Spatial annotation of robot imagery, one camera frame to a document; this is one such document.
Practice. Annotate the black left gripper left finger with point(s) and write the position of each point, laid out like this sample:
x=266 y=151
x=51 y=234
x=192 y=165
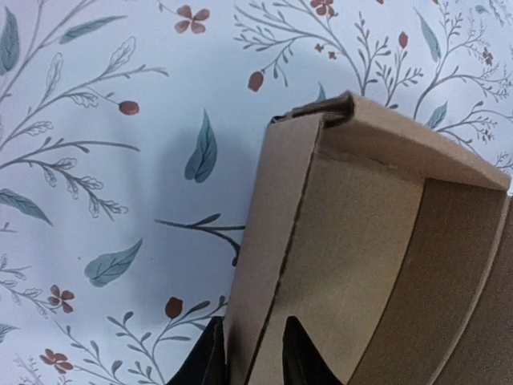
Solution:
x=205 y=364

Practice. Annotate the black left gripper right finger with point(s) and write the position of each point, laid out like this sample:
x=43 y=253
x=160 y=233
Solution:
x=302 y=363

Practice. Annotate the brown cardboard box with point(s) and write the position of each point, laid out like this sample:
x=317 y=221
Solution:
x=388 y=244

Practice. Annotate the floral patterned table mat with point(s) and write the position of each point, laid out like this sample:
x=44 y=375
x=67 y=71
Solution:
x=130 y=137

